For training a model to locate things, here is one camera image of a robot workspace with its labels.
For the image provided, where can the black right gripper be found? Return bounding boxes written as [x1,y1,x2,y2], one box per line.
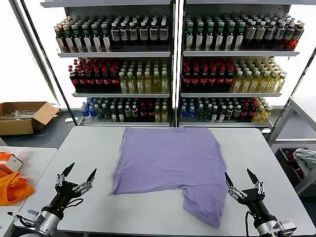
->
[224,168,277,227]

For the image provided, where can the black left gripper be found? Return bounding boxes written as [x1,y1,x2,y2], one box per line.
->
[47,162,98,218]

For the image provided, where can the purple t-shirt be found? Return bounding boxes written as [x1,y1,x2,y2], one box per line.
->
[110,127,228,229]

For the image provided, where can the black storage bin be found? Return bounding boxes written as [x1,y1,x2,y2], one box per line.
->
[274,147,316,189]

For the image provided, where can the red cloth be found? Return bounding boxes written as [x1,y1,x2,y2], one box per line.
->
[284,150,304,180]

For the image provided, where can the orange white carton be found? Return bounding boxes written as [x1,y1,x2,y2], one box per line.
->
[0,152,24,178]

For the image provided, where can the grey crumpled cloth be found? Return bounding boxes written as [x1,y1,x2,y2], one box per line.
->
[292,148,316,174]

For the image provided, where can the grey metal cart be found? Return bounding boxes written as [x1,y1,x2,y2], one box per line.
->
[267,95,316,196]

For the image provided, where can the brown cardboard box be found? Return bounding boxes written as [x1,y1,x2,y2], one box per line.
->
[0,101,60,136]

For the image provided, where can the clear plastic packed parts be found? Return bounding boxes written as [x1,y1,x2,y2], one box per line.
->
[0,106,38,121]

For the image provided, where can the thin black pole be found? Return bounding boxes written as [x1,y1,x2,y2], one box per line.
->
[286,46,316,104]
[19,0,79,127]

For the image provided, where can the grey metal shelf unit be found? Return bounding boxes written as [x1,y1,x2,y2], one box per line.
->
[40,0,176,128]
[176,0,301,129]

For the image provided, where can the dark bottle green label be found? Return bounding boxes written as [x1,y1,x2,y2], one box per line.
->
[214,21,225,51]
[71,23,84,53]
[185,21,196,51]
[234,21,246,51]
[62,24,75,53]
[195,21,205,51]
[101,22,112,52]
[91,22,103,52]
[204,21,215,51]
[224,21,236,51]
[81,23,93,53]

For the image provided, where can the dark bottle orange label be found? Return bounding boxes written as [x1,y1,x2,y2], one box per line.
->
[54,24,65,53]

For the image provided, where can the dark bottle white blue label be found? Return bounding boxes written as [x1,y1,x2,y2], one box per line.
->
[158,21,169,48]
[139,21,150,48]
[282,22,296,49]
[119,21,130,48]
[149,21,159,48]
[128,21,139,48]
[264,21,277,49]
[274,21,287,49]
[110,21,120,48]

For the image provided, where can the red drink bottle white label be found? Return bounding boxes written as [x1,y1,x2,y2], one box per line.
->
[291,22,306,50]

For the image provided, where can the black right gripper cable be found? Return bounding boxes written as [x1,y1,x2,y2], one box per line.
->
[244,210,255,237]

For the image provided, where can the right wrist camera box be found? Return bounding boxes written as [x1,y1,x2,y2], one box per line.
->
[278,218,297,233]

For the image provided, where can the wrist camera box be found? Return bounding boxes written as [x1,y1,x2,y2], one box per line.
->
[6,209,38,224]
[278,218,297,233]

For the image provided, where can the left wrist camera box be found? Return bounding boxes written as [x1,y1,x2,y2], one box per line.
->
[6,209,38,224]

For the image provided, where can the grey metal frame post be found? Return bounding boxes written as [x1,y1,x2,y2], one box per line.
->
[7,0,60,106]

